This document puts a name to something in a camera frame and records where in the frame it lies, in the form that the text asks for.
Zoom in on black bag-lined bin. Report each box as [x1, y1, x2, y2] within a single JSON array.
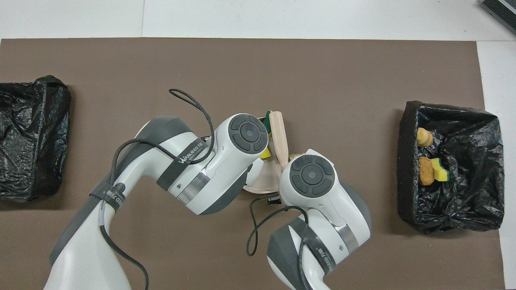
[[0, 75, 72, 202], [397, 100, 505, 234]]

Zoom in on beige hand brush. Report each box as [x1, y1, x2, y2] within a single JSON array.
[[269, 111, 290, 172]]

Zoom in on dark ribbed device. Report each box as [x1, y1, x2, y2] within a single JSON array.
[[478, 0, 516, 35]]

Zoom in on notched yellow sponge piece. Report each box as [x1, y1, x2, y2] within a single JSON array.
[[430, 157, 450, 182]]

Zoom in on beige plastic dustpan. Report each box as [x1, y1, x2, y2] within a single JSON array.
[[241, 116, 283, 194]]

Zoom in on pale croissant bread toy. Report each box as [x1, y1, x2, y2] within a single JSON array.
[[417, 127, 433, 147]]

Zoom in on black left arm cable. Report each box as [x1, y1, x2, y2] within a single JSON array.
[[99, 88, 217, 290]]

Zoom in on brown bread roll toy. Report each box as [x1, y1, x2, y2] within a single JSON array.
[[418, 156, 435, 186]]

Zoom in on large brown table mat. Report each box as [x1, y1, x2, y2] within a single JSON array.
[[0, 37, 506, 290]]

